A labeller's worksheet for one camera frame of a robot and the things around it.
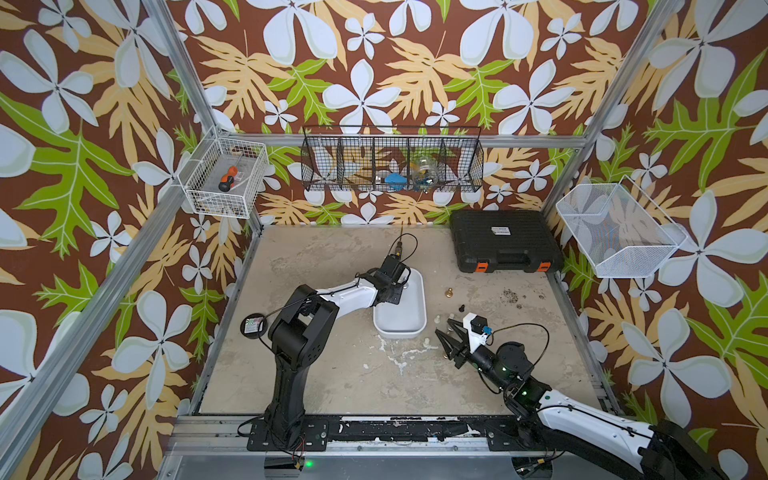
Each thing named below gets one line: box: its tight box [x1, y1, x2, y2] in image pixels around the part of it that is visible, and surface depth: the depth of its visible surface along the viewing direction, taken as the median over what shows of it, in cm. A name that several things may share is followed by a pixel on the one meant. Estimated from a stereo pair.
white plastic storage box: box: [373, 268, 427, 339], surface depth 95 cm
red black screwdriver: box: [218, 166, 238, 192], surface depth 82 cm
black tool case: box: [450, 210, 564, 273], surface depth 110 cm
